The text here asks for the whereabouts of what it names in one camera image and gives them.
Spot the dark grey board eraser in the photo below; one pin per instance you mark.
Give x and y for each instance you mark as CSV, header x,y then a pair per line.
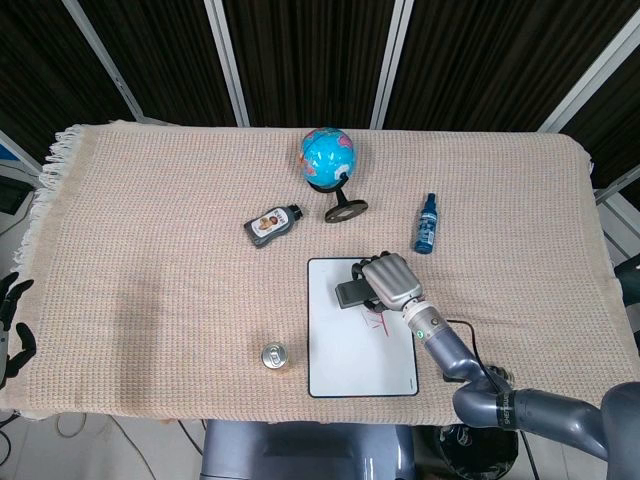
x,y
350,294

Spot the grey robot torso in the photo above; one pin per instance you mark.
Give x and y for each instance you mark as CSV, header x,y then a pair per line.
x,y
300,450

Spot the white frame post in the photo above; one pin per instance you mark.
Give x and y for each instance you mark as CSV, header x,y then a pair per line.
x,y
227,60
392,60
102,60
590,82

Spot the blue globe on black stand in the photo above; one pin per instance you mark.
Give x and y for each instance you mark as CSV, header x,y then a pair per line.
x,y
325,155

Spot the black round bin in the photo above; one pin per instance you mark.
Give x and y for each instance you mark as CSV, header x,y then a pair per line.
x,y
475,450

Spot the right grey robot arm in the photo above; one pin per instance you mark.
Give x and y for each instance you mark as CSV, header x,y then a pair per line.
x,y
450,350

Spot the white board with black rim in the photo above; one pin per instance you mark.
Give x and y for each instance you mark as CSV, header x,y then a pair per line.
x,y
350,360

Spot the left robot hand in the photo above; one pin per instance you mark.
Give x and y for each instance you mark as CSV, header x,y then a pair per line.
x,y
12,300

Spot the dark sauce bottle with label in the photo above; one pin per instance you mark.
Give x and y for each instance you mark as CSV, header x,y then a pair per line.
x,y
267,227

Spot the blue spray bottle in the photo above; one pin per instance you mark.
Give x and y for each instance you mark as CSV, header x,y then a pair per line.
x,y
426,230

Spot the beige waffle-weave tablecloth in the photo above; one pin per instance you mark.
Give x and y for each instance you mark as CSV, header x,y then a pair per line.
x,y
150,250

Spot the orange drink can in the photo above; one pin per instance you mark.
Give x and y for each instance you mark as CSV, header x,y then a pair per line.
x,y
274,356

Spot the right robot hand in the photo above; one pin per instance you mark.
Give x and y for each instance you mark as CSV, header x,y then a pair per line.
x,y
392,282

